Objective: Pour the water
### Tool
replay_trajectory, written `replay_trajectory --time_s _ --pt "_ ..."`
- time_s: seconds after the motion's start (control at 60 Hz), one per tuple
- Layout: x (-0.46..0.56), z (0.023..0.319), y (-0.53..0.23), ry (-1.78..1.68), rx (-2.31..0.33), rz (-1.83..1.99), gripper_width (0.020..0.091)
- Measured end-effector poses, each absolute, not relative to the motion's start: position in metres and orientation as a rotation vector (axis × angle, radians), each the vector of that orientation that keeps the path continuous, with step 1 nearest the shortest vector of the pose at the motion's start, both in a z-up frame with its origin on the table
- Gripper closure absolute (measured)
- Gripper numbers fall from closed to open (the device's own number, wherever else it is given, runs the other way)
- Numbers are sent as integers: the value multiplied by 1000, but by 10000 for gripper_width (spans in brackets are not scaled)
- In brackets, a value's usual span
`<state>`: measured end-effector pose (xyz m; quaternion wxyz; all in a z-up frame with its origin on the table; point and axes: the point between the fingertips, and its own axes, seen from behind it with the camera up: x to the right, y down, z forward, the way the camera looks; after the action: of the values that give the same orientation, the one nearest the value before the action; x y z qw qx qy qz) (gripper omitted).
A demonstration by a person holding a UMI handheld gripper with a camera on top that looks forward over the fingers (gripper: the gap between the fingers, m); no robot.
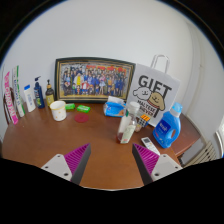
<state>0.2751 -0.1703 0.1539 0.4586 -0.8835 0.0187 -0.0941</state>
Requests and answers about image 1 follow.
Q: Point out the tall white green tube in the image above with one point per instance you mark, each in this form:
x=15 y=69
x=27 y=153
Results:
x=19 y=95

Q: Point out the clear plastic drink bottle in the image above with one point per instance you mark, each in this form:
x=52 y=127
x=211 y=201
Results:
x=127 y=130

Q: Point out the dark blue pump bottle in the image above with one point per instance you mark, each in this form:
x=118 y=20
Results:
x=39 y=96

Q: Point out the brown pump bottle yellow label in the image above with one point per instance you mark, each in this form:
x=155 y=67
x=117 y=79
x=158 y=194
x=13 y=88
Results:
x=50 y=97

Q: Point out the white radiator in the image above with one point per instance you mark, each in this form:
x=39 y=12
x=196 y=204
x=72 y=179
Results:
x=203 y=155

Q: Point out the blue detergent bottle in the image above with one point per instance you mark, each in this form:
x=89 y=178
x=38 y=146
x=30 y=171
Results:
x=166 y=130

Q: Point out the white remote control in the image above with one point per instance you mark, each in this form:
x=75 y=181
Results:
x=150 y=145

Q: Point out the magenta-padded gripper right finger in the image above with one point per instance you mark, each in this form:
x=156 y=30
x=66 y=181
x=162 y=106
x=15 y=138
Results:
x=160 y=166

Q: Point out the blue tissue pack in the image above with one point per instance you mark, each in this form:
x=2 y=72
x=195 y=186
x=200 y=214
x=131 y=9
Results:
x=114 y=108

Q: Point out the white lotion bottle blue cap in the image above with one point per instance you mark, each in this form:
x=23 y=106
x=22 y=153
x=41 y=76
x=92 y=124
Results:
x=29 y=99

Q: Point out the white printed paper gift bag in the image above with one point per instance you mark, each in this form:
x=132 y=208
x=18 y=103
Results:
x=155 y=90

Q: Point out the framed group picture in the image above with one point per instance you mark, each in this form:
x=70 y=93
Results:
x=95 y=80

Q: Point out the tall pink printed box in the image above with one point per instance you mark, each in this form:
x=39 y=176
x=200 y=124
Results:
x=10 y=100

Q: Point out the white mug with yellow rim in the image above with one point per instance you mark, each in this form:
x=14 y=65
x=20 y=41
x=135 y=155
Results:
x=58 y=111

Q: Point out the flat round red coaster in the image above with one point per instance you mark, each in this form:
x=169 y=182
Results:
x=81 y=118

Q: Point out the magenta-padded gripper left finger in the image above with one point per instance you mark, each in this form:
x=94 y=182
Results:
x=63 y=166

